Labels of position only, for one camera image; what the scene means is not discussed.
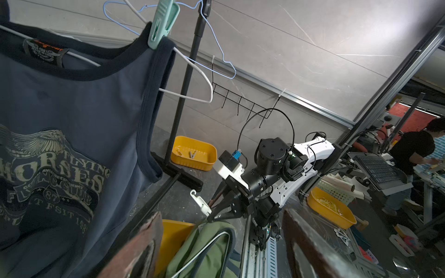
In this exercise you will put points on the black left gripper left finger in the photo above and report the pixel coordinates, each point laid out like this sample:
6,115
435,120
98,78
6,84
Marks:
137,258

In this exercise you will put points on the black wire wall rack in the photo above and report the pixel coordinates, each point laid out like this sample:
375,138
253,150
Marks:
225,95

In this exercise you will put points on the black clothes rack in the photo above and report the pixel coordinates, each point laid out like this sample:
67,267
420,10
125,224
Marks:
176,174

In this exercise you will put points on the white wire hanger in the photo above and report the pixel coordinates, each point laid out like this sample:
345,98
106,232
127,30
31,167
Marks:
204,249
192,65

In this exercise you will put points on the black computer keyboard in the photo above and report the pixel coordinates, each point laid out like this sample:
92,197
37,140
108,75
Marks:
383,175

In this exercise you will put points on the large yellow plastic tray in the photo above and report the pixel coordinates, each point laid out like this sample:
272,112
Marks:
174,235

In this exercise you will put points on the person in black shirt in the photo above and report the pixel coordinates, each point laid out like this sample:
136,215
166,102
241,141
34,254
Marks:
412,149

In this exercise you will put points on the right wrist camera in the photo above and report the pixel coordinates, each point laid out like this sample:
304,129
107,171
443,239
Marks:
228,165

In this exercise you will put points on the yellow bin outside cell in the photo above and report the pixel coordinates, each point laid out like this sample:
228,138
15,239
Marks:
331,208

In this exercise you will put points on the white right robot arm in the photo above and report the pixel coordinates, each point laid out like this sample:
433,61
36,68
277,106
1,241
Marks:
261,193

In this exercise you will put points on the small yellow plastic tray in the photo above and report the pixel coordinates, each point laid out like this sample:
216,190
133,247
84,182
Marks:
205,158

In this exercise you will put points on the metal base rail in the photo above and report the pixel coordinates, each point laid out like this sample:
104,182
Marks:
271,263

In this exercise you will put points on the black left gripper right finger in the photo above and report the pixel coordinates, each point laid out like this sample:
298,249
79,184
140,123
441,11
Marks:
304,246

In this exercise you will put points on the plain green tank top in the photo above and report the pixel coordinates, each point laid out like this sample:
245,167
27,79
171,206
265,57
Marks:
208,252

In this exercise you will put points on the teal clothespin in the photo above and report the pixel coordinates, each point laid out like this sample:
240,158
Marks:
165,16

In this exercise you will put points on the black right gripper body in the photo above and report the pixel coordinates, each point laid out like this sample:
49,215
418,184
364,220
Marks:
243,201

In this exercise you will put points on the dark grey tank top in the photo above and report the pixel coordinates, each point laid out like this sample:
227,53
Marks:
76,128

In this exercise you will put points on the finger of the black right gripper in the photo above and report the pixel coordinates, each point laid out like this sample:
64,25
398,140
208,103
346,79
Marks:
221,192
229,208

